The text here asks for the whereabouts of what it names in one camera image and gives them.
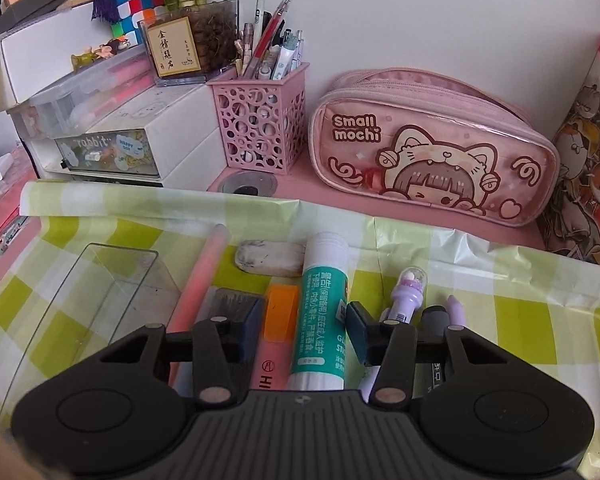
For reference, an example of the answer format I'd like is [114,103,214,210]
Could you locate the black correction tape case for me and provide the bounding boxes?
[172,287,266,399]

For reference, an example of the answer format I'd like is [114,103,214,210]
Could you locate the colourful cube puzzle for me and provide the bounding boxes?
[111,0,166,46]

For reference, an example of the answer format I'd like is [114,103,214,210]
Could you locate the clear plastic organizer box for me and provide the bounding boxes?
[0,243,180,426]

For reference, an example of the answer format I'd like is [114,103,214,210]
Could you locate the cartoon book box set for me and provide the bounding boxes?
[538,45,600,265]

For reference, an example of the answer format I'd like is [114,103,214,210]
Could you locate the pens in holder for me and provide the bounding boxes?
[235,0,304,81]

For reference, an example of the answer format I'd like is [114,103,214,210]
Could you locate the white eraser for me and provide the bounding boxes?
[234,240,306,278]

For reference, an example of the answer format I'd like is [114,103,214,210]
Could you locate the white teal glue stick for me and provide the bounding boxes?
[287,232,349,391]

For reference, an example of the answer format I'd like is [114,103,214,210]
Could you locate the pink cat pencil case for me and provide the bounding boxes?
[308,67,559,226]

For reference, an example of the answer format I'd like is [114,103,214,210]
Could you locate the white cardboard box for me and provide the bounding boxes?
[0,4,112,112]

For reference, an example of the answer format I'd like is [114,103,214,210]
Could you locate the purple novelty pen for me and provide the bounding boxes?
[358,266,427,402]

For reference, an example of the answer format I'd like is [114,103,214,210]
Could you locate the white drawer organizer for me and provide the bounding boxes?
[24,84,226,191]

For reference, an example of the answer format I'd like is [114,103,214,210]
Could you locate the orange highlighter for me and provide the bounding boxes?
[250,284,300,390]

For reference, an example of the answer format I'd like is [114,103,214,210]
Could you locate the pink highlighter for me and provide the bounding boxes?
[168,224,230,391]

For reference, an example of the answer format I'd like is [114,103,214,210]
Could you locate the clear plastic drawer box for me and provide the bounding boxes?
[7,46,154,139]

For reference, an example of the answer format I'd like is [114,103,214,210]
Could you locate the green checked tablecloth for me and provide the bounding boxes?
[0,180,600,478]

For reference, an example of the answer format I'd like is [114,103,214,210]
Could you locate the pink perforated pen holder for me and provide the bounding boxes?
[208,63,309,176]

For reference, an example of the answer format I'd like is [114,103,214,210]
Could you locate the light purple clear pen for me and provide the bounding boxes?
[445,295,466,326]

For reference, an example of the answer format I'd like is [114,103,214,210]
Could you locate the grey marker pen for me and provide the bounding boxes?
[413,304,450,400]

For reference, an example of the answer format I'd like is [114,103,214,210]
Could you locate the pink books stack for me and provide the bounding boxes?
[0,146,36,258]

